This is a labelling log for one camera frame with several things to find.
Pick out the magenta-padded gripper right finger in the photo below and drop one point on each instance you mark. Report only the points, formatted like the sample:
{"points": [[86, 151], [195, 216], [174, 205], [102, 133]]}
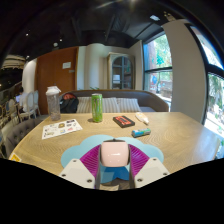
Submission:
{"points": [[151, 171]]}

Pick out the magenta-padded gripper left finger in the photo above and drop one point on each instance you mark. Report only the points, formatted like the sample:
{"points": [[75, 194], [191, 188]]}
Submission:
{"points": [[76, 172]]}

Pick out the pink computer mouse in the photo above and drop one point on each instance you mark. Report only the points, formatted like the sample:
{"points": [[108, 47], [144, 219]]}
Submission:
{"points": [[115, 153]]}

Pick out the blue cloud-shaped mouse pad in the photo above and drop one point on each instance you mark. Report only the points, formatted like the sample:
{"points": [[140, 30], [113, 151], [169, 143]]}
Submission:
{"points": [[73, 153]]}

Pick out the small teal object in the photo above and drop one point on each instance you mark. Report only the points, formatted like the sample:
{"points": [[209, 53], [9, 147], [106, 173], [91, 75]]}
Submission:
{"points": [[140, 132]]}

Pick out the printed paper leaflet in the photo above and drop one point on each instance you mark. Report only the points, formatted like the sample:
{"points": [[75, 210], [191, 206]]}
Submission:
{"points": [[61, 128]]}

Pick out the white plastic packet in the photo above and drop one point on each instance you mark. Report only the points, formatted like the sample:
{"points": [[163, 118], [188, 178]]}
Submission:
{"points": [[141, 117]]}

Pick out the black and red small box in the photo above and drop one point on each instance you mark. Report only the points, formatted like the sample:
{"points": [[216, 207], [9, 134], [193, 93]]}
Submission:
{"points": [[123, 121]]}

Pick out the green drink can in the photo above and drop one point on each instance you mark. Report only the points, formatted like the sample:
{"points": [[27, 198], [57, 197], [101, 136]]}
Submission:
{"points": [[97, 108]]}

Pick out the striped cushion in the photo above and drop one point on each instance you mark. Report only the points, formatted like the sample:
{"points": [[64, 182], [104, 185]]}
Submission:
{"points": [[130, 105], [85, 105]]}

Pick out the black backpack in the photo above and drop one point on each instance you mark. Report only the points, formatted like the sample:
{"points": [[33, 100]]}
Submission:
{"points": [[69, 104]]}

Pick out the grey tufted armchair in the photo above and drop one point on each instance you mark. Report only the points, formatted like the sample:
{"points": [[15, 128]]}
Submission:
{"points": [[20, 133]]}

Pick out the clear shaker bottle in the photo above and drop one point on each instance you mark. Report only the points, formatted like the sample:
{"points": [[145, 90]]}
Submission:
{"points": [[53, 105]]}

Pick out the brown sofa bench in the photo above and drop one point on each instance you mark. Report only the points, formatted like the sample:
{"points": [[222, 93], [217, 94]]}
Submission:
{"points": [[151, 100]]}

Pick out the white dining chair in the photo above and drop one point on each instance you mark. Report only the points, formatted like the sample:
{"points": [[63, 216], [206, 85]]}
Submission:
{"points": [[30, 105]]}

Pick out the person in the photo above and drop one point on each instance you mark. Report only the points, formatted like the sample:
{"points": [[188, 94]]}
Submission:
{"points": [[22, 98]]}

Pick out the wooden door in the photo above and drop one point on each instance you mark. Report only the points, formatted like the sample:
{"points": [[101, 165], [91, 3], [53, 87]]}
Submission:
{"points": [[50, 80]]}

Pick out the black-framed window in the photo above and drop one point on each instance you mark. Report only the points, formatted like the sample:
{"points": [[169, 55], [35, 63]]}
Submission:
{"points": [[215, 93], [158, 70]]}

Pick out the glass-door cabinet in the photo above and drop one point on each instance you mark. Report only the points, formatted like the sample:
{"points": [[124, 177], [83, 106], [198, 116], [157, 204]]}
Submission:
{"points": [[121, 71]]}

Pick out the white door sign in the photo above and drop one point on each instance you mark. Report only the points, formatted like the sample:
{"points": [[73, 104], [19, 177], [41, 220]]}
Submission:
{"points": [[66, 65]]}

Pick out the ceiling spotlights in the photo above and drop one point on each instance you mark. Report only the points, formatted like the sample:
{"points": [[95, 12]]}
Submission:
{"points": [[154, 17]]}

